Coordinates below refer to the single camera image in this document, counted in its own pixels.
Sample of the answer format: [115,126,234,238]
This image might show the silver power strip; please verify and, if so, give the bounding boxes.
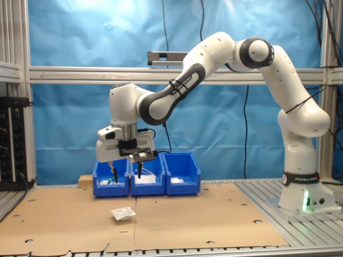
[147,50,190,67]

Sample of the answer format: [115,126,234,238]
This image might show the horizontal aluminium frame beam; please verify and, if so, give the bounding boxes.
[28,66,326,86]

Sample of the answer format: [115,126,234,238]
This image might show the black base cable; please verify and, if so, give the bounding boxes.
[318,178,343,186]

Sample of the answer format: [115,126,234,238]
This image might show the black camera cable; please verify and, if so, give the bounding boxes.
[137,122,172,156]

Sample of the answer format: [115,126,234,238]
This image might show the slim aluminium frame post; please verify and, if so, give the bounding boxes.
[317,0,340,180]

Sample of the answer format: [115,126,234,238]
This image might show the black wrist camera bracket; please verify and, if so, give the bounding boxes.
[118,140,158,163]

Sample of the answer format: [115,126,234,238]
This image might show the black hanging cable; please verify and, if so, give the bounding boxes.
[199,0,206,41]
[161,0,170,52]
[243,85,250,179]

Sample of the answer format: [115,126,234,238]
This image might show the short aluminium side rail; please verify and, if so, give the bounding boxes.
[0,61,22,82]

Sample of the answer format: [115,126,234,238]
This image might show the bundle of black cables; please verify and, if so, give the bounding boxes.
[305,0,343,177]

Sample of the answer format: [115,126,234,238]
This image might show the silver base mounting plate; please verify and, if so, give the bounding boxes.
[265,196,342,223]

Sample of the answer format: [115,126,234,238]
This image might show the OSB wood board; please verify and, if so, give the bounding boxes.
[78,174,94,188]

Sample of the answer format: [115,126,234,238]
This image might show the black electrical rack unit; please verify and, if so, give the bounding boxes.
[0,96,34,191]

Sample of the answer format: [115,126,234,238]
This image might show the wide aluminium frame post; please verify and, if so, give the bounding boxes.
[0,0,37,185]

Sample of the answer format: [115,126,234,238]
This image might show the blue plastic storage bin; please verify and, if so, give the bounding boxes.
[129,152,167,198]
[162,152,202,196]
[92,157,131,198]

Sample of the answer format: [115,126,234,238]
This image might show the pale green face mask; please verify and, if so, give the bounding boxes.
[133,168,158,185]

